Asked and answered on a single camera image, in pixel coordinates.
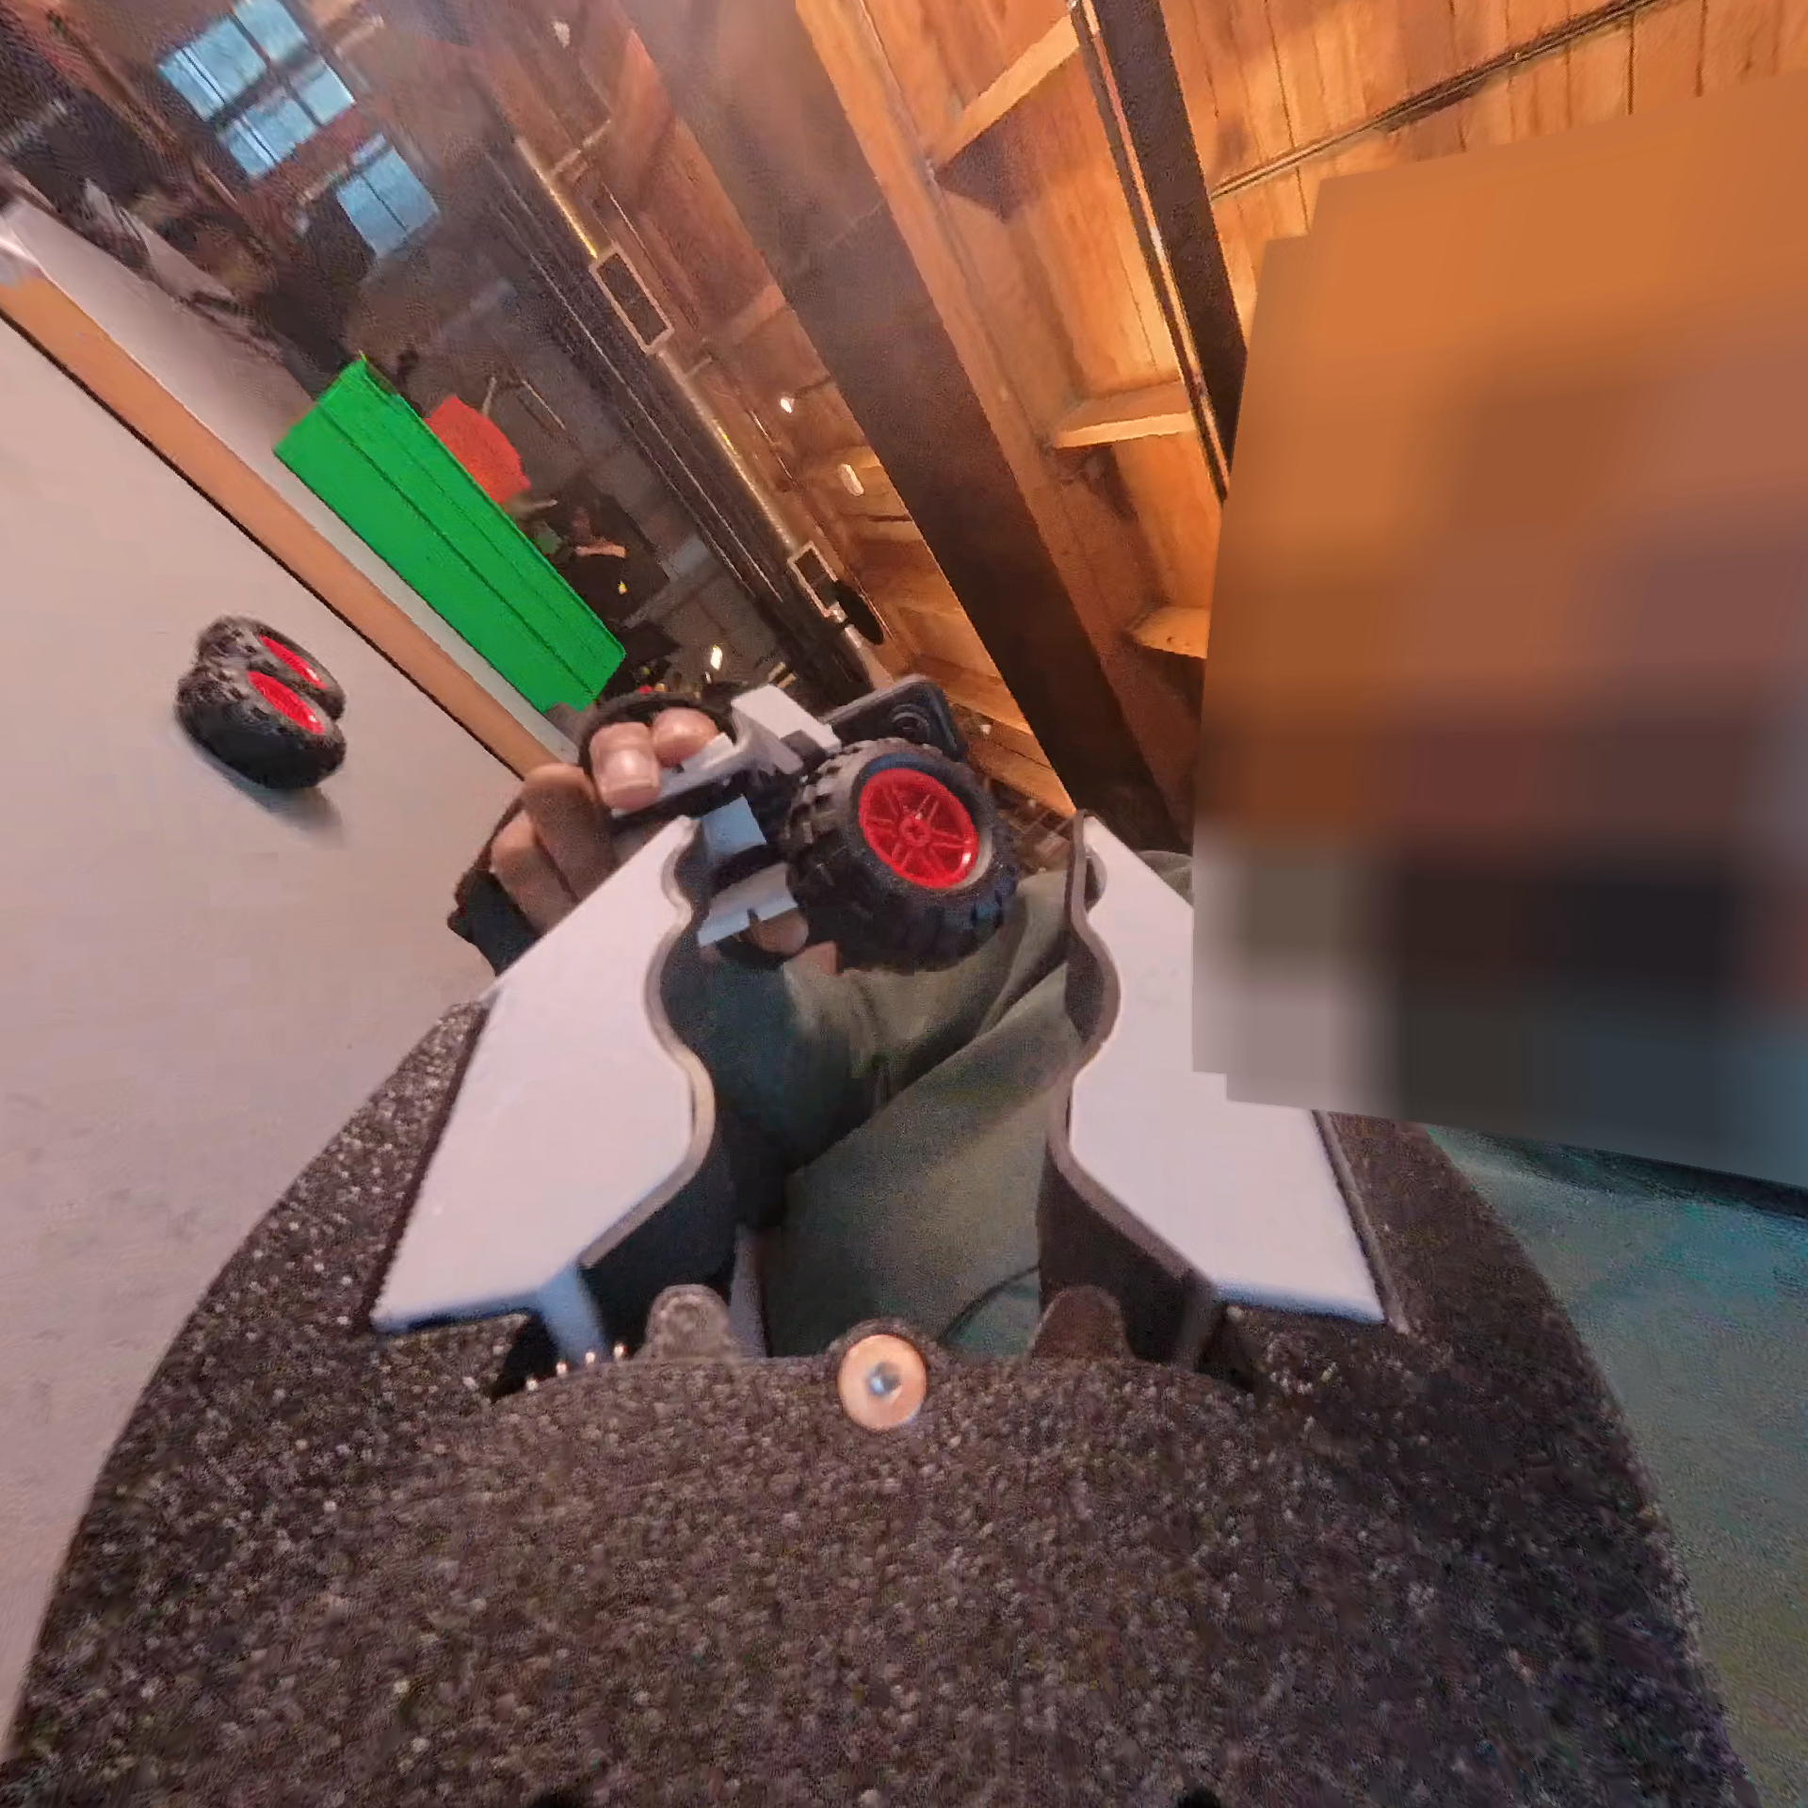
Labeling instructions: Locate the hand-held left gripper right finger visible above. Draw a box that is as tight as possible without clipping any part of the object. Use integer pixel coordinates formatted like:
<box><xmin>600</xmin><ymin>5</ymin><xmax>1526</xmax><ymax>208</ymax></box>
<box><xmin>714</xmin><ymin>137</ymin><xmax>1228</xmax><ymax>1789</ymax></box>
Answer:
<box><xmin>1052</xmin><ymin>822</ymin><xmax>1387</xmax><ymax>1352</ymax></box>

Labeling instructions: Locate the wooden shelving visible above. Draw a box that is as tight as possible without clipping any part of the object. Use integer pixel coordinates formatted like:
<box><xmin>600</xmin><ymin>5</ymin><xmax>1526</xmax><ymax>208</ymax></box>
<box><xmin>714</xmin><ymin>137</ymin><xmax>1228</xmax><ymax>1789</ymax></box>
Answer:
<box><xmin>805</xmin><ymin>0</ymin><xmax>1808</xmax><ymax>822</ymax></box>

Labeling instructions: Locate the black metal post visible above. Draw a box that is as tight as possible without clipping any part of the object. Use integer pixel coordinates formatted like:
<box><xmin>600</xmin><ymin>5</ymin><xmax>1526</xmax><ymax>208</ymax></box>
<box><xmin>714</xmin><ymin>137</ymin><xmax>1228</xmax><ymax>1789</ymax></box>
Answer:
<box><xmin>626</xmin><ymin>0</ymin><xmax>1201</xmax><ymax>849</ymax></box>

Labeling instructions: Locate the green plastic bin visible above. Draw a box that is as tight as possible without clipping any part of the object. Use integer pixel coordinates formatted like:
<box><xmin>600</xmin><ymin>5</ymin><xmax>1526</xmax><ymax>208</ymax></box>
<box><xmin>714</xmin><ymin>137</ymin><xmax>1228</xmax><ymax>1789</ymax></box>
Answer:
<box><xmin>275</xmin><ymin>356</ymin><xmax>629</xmax><ymax>713</ymax></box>

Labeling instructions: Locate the person's right forearm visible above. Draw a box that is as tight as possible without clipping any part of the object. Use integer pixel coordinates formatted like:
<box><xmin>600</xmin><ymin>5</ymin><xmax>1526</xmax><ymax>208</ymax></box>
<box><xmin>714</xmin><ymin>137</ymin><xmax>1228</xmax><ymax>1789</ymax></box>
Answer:
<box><xmin>663</xmin><ymin>865</ymin><xmax>1103</xmax><ymax>1186</ymax></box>

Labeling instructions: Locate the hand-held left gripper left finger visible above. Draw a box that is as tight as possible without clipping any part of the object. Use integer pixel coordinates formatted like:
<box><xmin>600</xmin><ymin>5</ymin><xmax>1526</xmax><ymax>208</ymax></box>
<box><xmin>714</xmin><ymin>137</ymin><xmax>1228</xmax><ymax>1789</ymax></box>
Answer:
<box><xmin>375</xmin><ymin>827</ymin><xmax>714</xmax><ymax>1359</ymax></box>

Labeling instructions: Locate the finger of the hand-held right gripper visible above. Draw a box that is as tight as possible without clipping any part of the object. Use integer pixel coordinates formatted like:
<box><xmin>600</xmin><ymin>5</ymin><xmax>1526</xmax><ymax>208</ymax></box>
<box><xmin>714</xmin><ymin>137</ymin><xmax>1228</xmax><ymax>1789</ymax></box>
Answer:
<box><xmin>693</xmin><ymin>858</ymin><xmax>809</xmax><ymax>949</ymax></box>
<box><xmin>603</xmin><ymin>725</ymin><xmax>840</xmax><ymax>834</ymax></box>

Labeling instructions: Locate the black lego wheel red hub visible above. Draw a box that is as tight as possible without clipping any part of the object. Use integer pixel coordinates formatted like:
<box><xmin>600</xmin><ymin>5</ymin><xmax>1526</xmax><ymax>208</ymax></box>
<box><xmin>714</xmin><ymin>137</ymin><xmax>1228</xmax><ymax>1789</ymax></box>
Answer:
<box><xmin>200</xmin><ymin>618</ymin><xmax>348</xmax><ymax>721</ymax></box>
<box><xmin>176</xmin><ymin>661</ymin><xmax>352</xmax><ymax>789</ymax></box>
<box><xmin>787</xmin><ymin>742</ymin><xmax>1018</xmax><ymax>974</ymax></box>

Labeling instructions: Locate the red plastic bin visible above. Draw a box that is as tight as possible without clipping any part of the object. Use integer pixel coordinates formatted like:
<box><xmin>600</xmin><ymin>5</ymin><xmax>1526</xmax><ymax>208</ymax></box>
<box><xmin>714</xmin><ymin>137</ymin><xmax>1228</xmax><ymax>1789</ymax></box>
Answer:
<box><xmin>424</xmin><ymin>397</ymin><xmax>531</xmax><ymax>511</ymax></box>

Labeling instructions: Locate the blue-lit window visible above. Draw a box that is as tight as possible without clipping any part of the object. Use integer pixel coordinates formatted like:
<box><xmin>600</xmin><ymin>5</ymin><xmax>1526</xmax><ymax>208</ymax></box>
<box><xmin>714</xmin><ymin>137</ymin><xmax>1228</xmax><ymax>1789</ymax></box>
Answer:
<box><xmin>157</xmin><ymin>0</ymin><xmax>447</xmax><ymax>256</ymax></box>

